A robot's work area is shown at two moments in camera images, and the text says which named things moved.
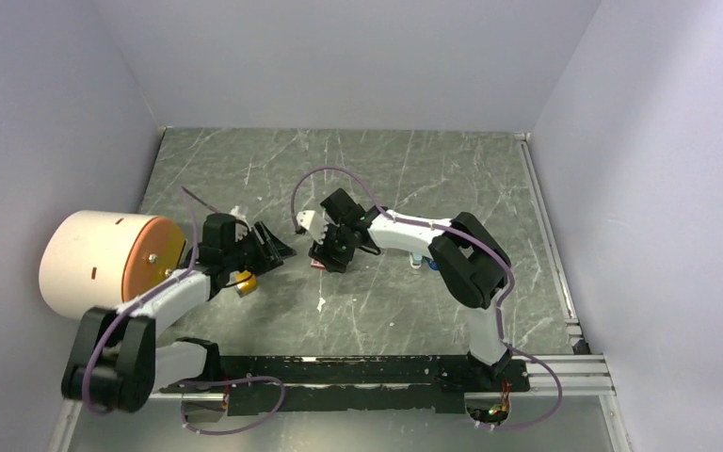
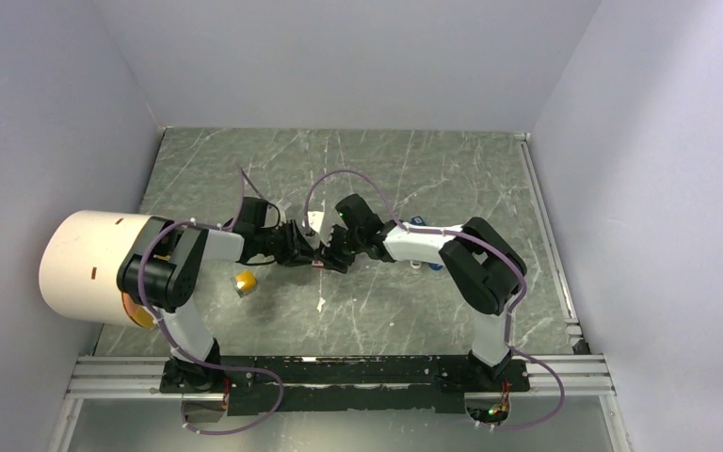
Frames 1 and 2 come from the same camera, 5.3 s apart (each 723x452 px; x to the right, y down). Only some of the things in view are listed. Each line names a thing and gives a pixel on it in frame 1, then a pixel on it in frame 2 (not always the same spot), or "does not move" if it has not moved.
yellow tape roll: x=246 y=287 does not move
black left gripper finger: x=264 y=264 -> x=287 y=259
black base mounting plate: x=391 y=383 does not move
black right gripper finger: x=334 y=259 does not move
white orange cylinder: x=97 y=258 does not move
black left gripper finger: x=278 y=249 -> x=299 y=250
